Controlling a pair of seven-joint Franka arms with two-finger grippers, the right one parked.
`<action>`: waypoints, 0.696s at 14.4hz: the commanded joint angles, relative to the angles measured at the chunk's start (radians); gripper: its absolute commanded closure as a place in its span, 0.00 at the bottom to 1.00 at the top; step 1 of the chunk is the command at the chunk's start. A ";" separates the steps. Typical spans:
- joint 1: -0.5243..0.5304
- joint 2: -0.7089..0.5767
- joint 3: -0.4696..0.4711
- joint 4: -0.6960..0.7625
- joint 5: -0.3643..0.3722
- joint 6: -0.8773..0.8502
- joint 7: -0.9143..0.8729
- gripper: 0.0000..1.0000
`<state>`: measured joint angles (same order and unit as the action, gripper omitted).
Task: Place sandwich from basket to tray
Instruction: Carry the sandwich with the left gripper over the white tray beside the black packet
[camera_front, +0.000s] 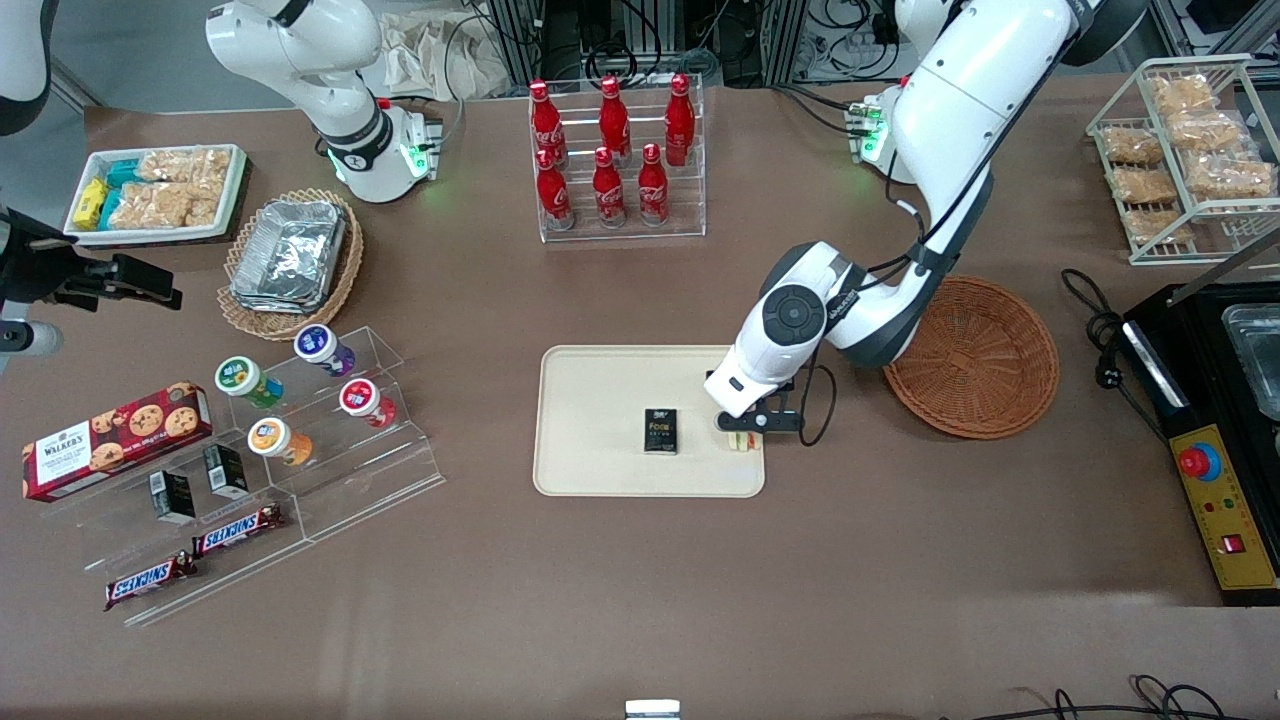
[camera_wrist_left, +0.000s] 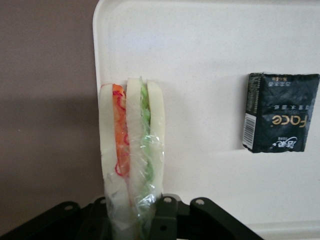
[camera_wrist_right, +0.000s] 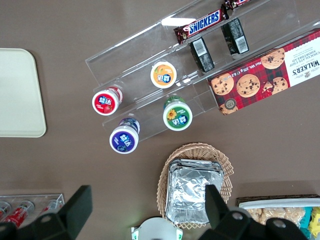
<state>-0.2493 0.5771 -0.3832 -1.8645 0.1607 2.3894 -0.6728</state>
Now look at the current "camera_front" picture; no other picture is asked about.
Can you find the rice cracker snack bag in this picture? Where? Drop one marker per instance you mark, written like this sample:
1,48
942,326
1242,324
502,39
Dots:
160,205
190,166

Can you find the red lid cup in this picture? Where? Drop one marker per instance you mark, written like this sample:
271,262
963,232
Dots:
360,398

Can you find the red cola bottle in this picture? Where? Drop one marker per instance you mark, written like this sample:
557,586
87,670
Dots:
608,193
613,120
546,125
680,120
652,190
554,195

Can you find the black appliance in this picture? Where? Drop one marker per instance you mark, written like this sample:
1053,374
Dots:
1195,340

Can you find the small black gold-print box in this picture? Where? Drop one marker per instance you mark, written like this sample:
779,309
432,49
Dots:
661,431

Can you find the Snickers chocolate bar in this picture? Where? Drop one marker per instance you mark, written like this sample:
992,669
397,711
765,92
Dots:
238,530
150,580

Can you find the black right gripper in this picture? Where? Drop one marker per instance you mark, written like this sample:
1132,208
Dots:
42,268

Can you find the white cloth bag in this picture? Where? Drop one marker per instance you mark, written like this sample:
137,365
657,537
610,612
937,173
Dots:
430,60

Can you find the yellow snack packet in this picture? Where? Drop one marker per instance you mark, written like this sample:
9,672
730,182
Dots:
90,203

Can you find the orange lid cup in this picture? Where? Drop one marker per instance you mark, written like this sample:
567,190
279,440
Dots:
272,438

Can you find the light woven basket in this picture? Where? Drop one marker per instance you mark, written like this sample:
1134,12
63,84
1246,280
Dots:
345,270

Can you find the clear acrylic bottle rack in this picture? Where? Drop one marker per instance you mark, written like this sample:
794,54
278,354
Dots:
690,205

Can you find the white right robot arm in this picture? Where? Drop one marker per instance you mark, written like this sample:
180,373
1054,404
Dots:
335,60

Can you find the triangular sandwich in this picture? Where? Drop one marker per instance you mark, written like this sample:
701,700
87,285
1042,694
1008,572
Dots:
740,441

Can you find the beige plastic tray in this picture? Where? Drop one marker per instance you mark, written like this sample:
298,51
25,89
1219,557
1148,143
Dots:
600,420

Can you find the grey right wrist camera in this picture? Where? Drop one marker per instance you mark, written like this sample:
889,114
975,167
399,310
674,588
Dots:
28,338

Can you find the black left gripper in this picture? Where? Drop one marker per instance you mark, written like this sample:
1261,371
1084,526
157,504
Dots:
787,387

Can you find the small black carton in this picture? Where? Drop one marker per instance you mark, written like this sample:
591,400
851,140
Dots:
172,497
225,470

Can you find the white rectangular snack tray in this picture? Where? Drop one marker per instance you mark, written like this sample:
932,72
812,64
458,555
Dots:
238,165

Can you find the brown wicker basket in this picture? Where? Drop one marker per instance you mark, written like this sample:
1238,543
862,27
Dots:
985,360

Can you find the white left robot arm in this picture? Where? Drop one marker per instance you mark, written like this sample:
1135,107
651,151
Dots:
960,100

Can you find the teal snack packet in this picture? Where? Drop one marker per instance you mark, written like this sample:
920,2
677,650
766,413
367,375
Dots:
123,174
109,208

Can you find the purple lid cup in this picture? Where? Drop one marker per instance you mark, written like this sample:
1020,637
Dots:
318,345

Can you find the clear acrylic stepped display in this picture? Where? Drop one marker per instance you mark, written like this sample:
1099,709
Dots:
380,470

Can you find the green lid cup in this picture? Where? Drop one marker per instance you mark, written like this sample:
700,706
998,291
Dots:
240,377

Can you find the fried snack bag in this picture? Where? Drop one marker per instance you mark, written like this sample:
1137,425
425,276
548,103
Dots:
1160,226
1183,93
1208,130
1230,177
1133,146
1145,185

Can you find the aluminium equipment frame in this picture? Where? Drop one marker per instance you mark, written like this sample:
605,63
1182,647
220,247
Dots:
640,35

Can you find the stack of foil trays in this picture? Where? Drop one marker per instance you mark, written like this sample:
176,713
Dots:
290,255

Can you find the clear metal-rim container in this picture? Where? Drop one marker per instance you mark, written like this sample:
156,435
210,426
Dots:
1255,360

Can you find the yellow emergency stop box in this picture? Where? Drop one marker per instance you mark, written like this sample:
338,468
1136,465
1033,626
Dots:
1225,510

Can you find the red Walkers cookie box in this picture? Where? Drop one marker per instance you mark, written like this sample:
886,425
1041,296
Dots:
110,445

